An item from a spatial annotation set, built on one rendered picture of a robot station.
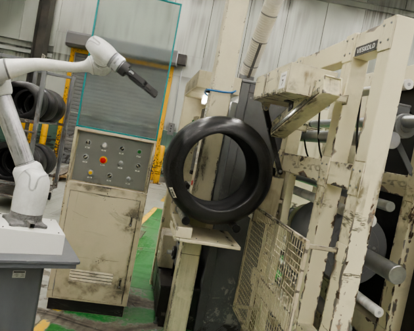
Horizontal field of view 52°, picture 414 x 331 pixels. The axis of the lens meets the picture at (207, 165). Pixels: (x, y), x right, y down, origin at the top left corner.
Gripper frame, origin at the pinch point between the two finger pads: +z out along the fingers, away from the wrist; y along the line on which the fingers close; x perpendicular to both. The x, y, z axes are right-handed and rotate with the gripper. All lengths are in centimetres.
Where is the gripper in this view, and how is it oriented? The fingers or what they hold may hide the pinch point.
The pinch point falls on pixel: (152, 91)
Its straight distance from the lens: 227.8
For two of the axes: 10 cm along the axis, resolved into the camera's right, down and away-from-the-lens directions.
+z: 7.8, 6.3, 0.9
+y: 1.4, -0.4, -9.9
